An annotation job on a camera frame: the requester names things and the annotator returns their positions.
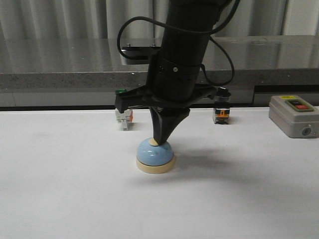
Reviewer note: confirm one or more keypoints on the green pushbutton switch white body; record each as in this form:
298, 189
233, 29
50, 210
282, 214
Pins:
124, 119

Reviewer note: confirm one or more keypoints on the grey switch box red button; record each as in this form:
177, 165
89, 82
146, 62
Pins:
294, 116

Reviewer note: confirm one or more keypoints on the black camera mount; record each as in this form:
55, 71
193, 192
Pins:
141, 54

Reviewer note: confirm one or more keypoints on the blue call bell cream base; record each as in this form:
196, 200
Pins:
153, 158

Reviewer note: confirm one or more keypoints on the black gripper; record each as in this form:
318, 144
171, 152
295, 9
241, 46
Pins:
169, 86

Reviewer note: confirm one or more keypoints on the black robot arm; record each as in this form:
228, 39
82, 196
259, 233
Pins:
188, 29

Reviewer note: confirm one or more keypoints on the grey curtain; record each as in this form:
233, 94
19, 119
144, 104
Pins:
97, 19

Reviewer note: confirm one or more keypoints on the black selector switch orange body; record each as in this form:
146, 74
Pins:
221, 109

